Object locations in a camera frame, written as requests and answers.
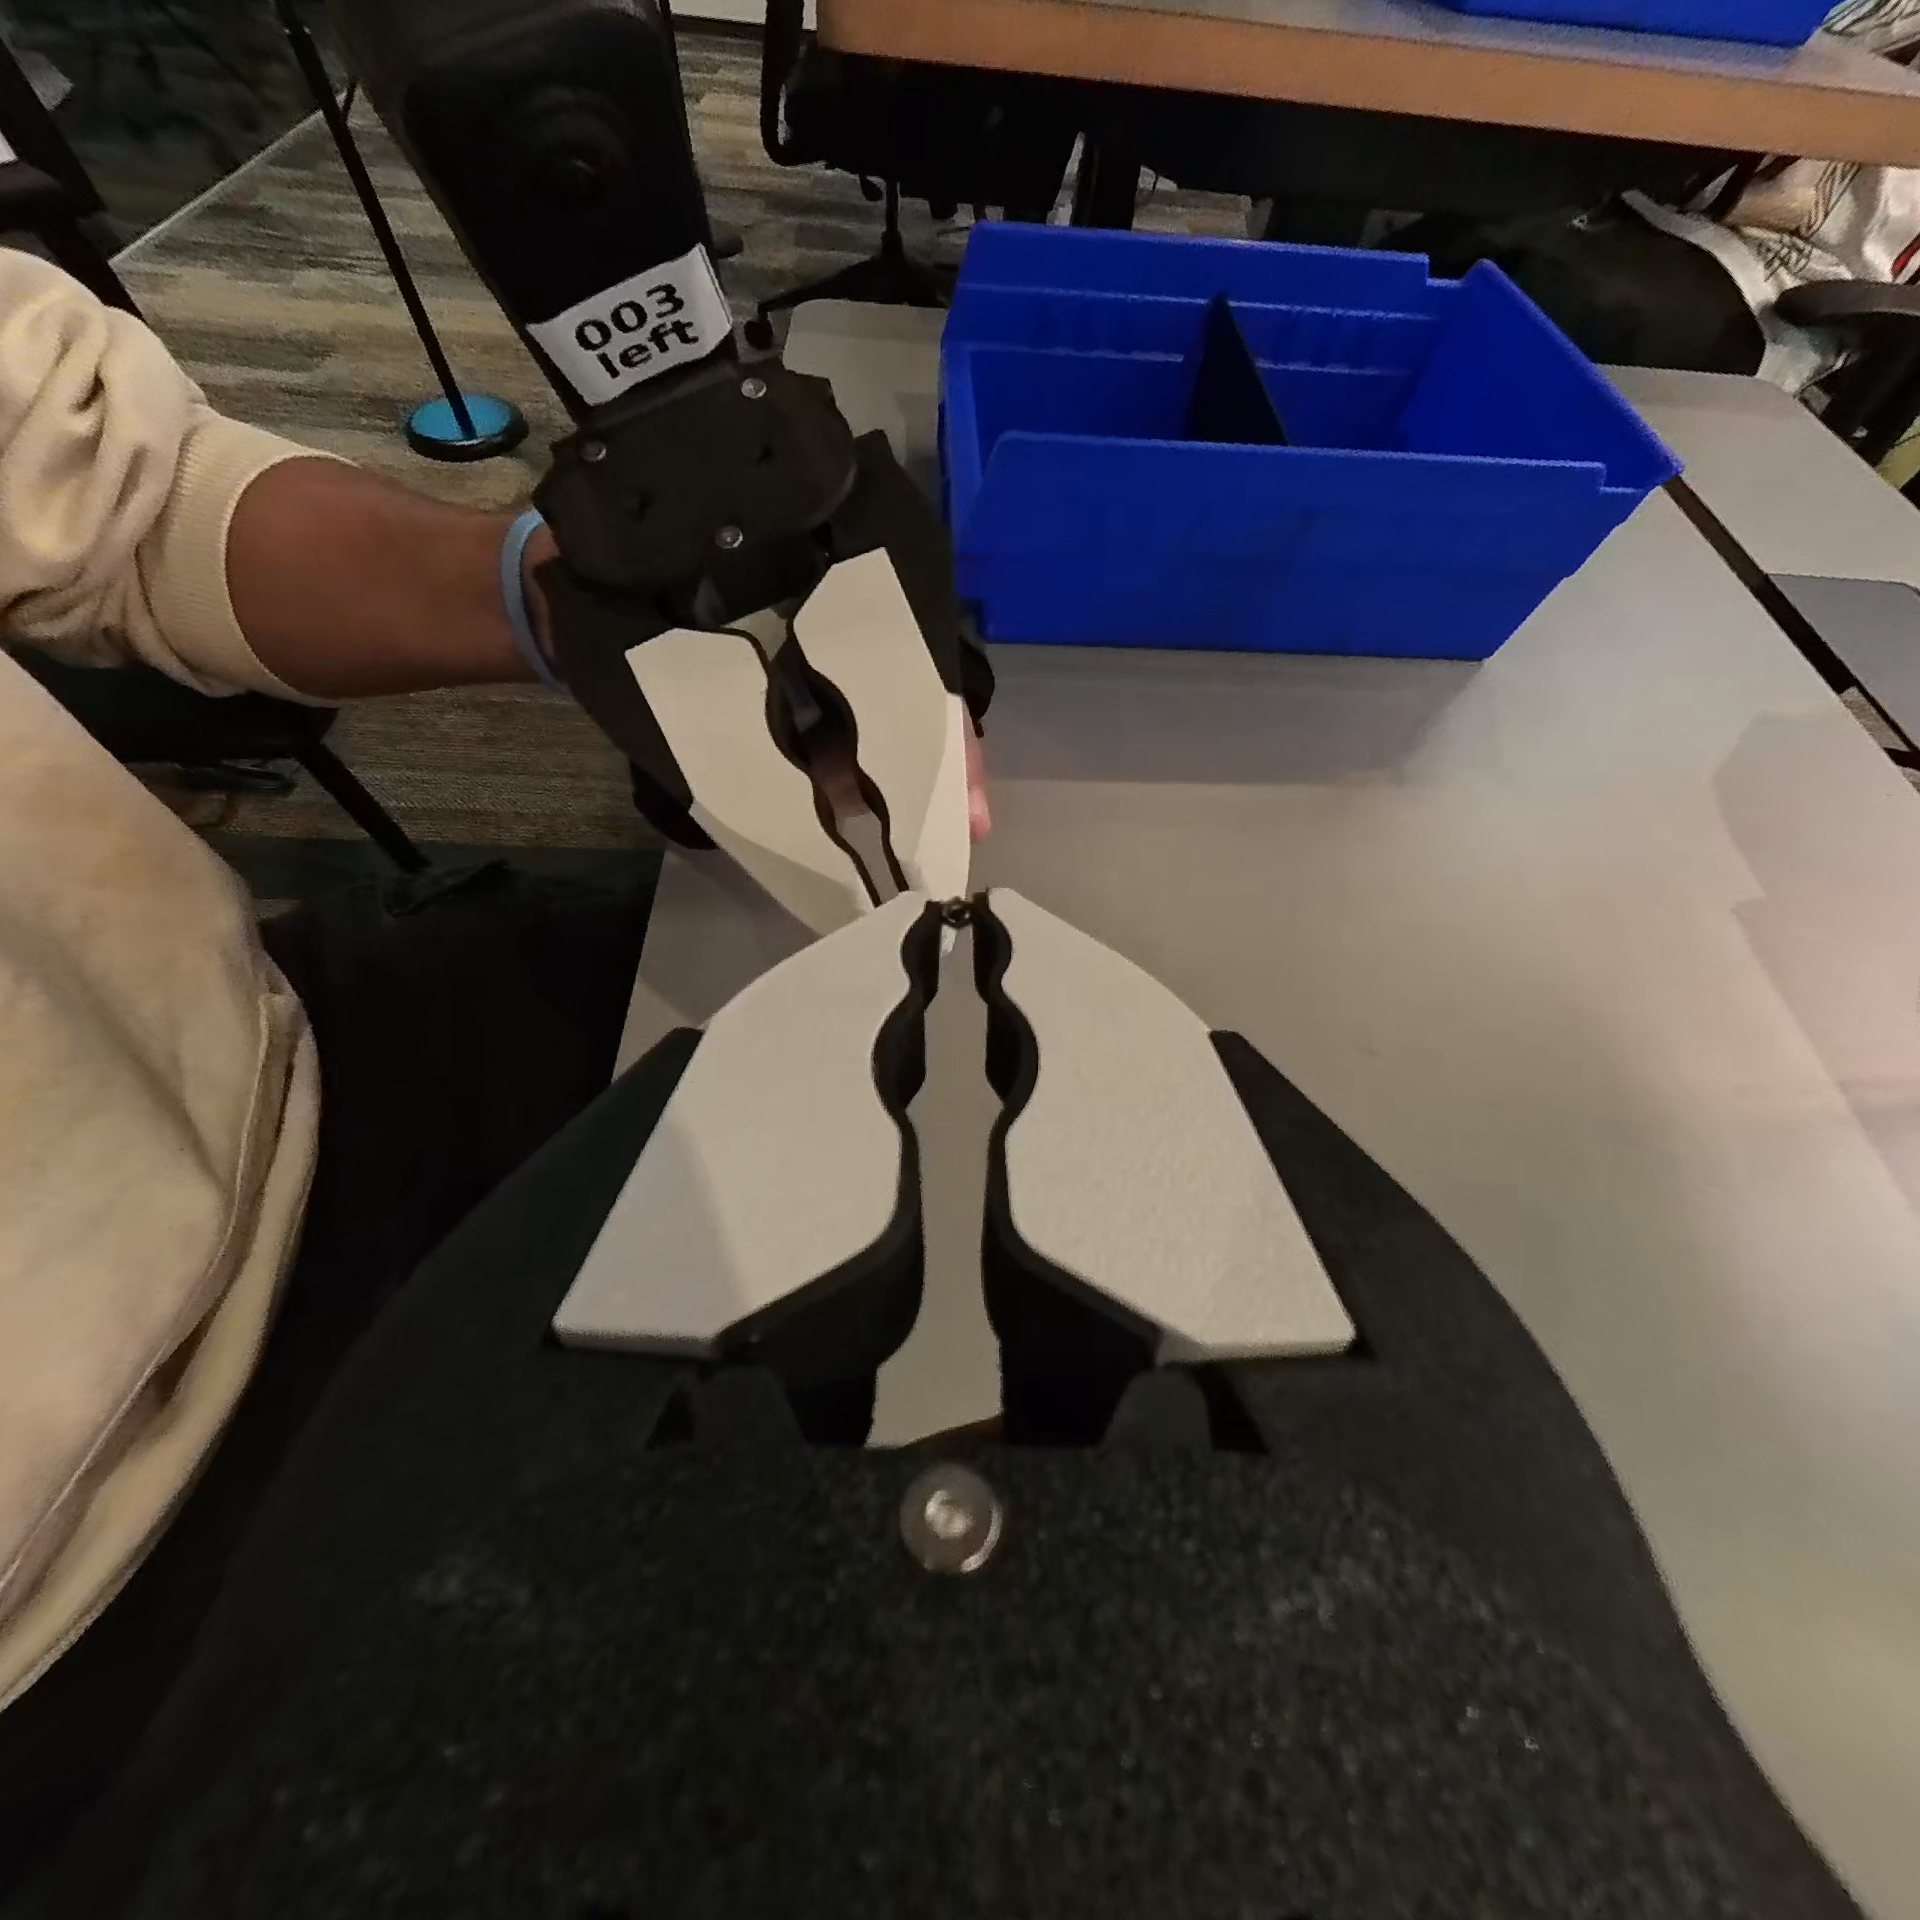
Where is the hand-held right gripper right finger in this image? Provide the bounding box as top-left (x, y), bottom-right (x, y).
top-left (964, 890), bottom-right (1363, 1450)

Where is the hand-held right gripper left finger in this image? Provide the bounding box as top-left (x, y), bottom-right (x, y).
top-left (551, 891), bottom-right (947, 1450)

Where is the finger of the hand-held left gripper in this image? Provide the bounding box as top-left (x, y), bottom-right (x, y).
top-left (621, 604), bottom-right (905, 936)
top-left (795, 544), bottom-right (975, 896)

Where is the blue plastic divided bin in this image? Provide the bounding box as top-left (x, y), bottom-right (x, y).
top-left (937, 223), bottom-right (1684, 666)

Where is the person's left forearm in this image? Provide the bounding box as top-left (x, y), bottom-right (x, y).
top-left (0, 247), bottom-right (558, 706)

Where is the blue wristband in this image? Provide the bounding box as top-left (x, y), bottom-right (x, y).
top-left (498, 507), bottom-right (570, 689)

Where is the black office chair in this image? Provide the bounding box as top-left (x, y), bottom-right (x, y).
top-left (756, 0), bottom-right (1087, 350)
top-left (1770, 276), bottom-right (1920, 482)
top-left (30, 644), bottom-right (437, 880)

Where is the person's cream sweater torso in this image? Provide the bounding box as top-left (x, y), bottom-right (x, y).
top-left (0, 644), bottom-right (325, 1712)

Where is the wooden office desk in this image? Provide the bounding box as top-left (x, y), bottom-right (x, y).
top-left (815, 0), bottom-right (1920, 169)

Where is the dark table inset panel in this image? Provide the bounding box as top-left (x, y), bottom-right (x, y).
top-left (1766, 570), bottom-right (1920, 760)

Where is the large blue plastic bin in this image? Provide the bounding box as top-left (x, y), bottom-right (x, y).
top-left (1447, 0), bottom-right (1841, 48)

